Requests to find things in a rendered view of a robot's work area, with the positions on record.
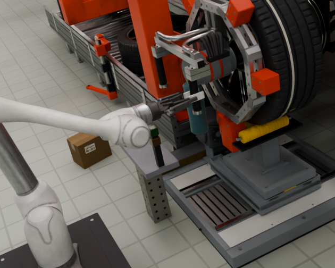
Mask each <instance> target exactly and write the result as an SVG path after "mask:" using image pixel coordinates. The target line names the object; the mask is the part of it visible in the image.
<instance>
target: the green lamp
mask: <svg viewBox="0 0 335 268"><path fill-rule="evenodd" d="M149 129H150V136H151V137H155V136H157V135H159V132H158V127H157V126H156V125H151V126H149Z"/></svg>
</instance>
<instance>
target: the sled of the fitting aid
mask: <svg viewBox="0 0 335 268"><path fill-rule="evenodd" d="M230 153H232V151H230V150H228V151H226V152H222V153H221V154H218V155H216V156H214V157H211V158H209V159H210V166H211V170H212V171H213V172H214V173H215V174H216V175H218V176H219V177H220V178H221V179H222V180H223V181H224V182H225V183H226V184H227V185H228V186H229V187H230V188H232V189H233V190H234V191H235V192H236V193H237V194H238V195H239V196H240V197H241V198H242V199H243V200H245V201H246V202H247V203H248V204H249V205H250V206H251V207H252V208H253V209H254V210H255V211H256V212H257V213H259V214H260V215H263V214H266V213H268V212H270V211H272V210H274V209H276V208H278V207H280V206H282V205H284V204H286V203H288V202H291V201H293V200H295V199H297V198H299V197H301V196H303V195H305V194H307V193H309V192H311V191H313V190H315V189H318V188H320V187H321V181H320V175H319V174H318V173H316V176H315V177H313V178H310V179H308V180H306V181H304V182H302V183H300V184H298V185H296V186H294V187H291V188H289V189H287V190H285V191H283V192H281V193H279V194H277V195H274V196H272V197H270V198H268V199H264V198H263V197H262V196H261V195H260V194H259V193H258V192H256V191H255V190H254V189H253V188H252V187H251V186H250V185H248V184H247V183H246V182H244V181H243V179H242V178H240V177H239V176H238V175H236V174H235V173H234V172H233V171H232V170H231V169H230V168H228V167H227V166H226V165H225V164H224V163H223V156H224V155H227V154H230Z"/></svg>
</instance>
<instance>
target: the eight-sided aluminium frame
mask: <svg viewBox="0 0 335 268"><path fill-rule="evenodd" d="M228 5H229V1H226V0H195V1H194V5H193V7H192V10H191V13H190V16H189V18H188V21H187V22H186V32H190V31H194V30H197V29H200V28H202V24H203V21H204V19H205V13H204V9H206V10H208V11H209V12H214V13H215V14H217V15H219V16H221V17H222V18H223V20H224V22H225V24H226V25H227V27H228V29H229V31H230V33H231V35H232V37H233V38H234V40H235V42H236V44H237V46H238V48H239V49H240V51H241V53H242V56H243V59H244V67H245V76H246V85H247V94H248V100H247V101H246V103H245V104H244V105H243V106H242V107H241V108H240V107H239V106H237V105H236V104H234V103H233V102H231V101H229V100H228V99H226V98H225V97H224V96H223V94H222V92H221V90H220V88H219V86H218V84H217V83H216V81H212V82H209V83H210V85H211V87H212V89H213V91H214V93H215V95H216V96H214V94H213V92H212V90H211V88H210V86H209V84H208V83H207V84H204V85H202V86H203V88H204V90H205V92H206V94H207V97H208V99H209V100H210V103H211V105H212V106H213V107H214V108H215V110H216V109H217V110H218V111H219V112H220V113H222V114H223V115H225V116H226V117H227V118H229V119H230V120H232V121H233V122H234V123H236V124H240V123H243V122H245V121H248V120H249V119H251V117H252V116H253V115H254V114H255V113H256V111H257V110H258V109H259V108H260V107H261V106H262V105H263V104H264V103H265V102H266V96H264V95H262V94H260V93H259V92H257V91H255V90H253V89H252V80H251V73H253V72H256V71H259V70H261V69H263V64H262V53H261V49H260V47H259V44H258V43H257V42H256V40H255V38H254V37H253V35H252V33H251V31H250V29H249V28H248V26H247V24H246V23H245V24H242V25H240V26H237V27H233V26H232V24H231V23H230V21H229V20H228V18H227V17H226V15H225V14H226V12H227V8H228ZM197 48H198V51H199V52H201V51H204V50H205V49H204V48H203V43H201V42H200V41H198V42H197Z"/></svg>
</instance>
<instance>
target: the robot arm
mask: <svg viewBox="0 0 335 268"><path fill-rule="evenodd" d="M198 90H199V88H198ZM203 98H205V96H204V92H203V91H201V92H198V93H196V94H193V95H190V91H188V92H185V93H183V92H182V91H181V93H179V92H178V93H175V94H172V95H168V96H165V97H162V98H158V99H157V102H155V101H151V102H149V103H146V104H145V103H141V104H138V105H135V106H132V107H129V108H122V109H119V110H116V111H113V112H111V113H109V114H107V115H105V116H103V117H102V118H100V119H99V120H95V119H89V118H84V117H81V116H77V115H73V114H69V113H64V112H60V111H56V110H52V109H48V108H44V107H40V106H34V105H29V104H25V103H20V102H16V101H13V100H10V99H6V98H3V97H0V169H1V171H2V172H3V174H4V175H5V177H6V178H7V180H8V181H9V183H10V184H11V186H12V187H13V189H14V190H15V194H14V201H15V204H16V205H17V207H18V209H19V211H20V213H21V215H22V217H23V219H24V221H25V222H24V234H25V236H26V240H27V242H28V245H29V248H30V250H31V252H32V254H33V256H34V258H35V260H36V261H37V263H38V268H83V267H82V265H81V263H80V258H79V253H78V248H79V246H78V244H77V243H72V240H71V237H70V234H69V231H68V227H67V225H66V222H65V220H64V217H63V211H62V206H61V203H60V200H59V198H58V196H57V194H56V192H55V191H54V190H53V189H52V188H51V187H50V186H49V184H48V183H47V182H46V181H45V180H43V179H38V178H36V177H35V175H34V173H33V172H32V170H31V168H30V167H29V165H28V164H27V162H26V161H25V159H24V157H23V156H22V154H21V153H20V151H19V149H18V148H17V146H16V144H15V143H14V141H13V140H12V138H11V136H10V135H9V133H8V131H7V130H6V129H5V127H4V125H3V124H2V123H4V122H30V123H37V124H43V125H48V126H51V127H56V128H61V129H66V130H71V131H76V132H81V133H86V134H90V135H95V136H100V137H101V138H102V139H103V140H110V142H111V143H112V144H115V145H119V146H122V147H125V148H131V149H140V148H143V147H144V146H146V145H147V144H148V142H149V138H150V129H149V127H148V125H150V124H151V123H152V121H155V120H158V119H160V118H161V115H162V114H166V113H170V115H173V114H175V113H176V112H179V111H181V110H184V109H186V108H188V107H191V103H193V102H195V101H198V100H200V99H203Z"/></svg>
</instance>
